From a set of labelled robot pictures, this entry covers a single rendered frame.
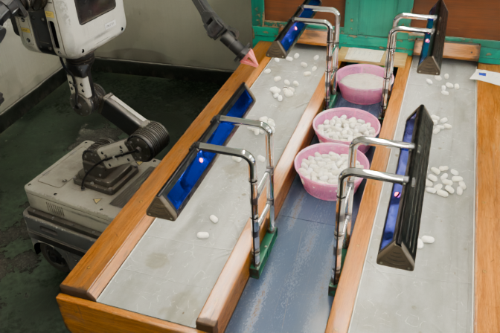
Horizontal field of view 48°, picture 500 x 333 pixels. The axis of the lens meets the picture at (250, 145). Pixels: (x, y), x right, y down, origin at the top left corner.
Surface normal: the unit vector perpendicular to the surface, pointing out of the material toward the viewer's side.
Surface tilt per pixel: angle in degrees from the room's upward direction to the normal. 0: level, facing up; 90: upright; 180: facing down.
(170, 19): 90
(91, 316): 90
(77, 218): 90
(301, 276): 0
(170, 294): 0
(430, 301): 0
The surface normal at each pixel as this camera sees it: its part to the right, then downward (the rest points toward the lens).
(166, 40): -0.29, 0.54
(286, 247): -0.04, -0.83
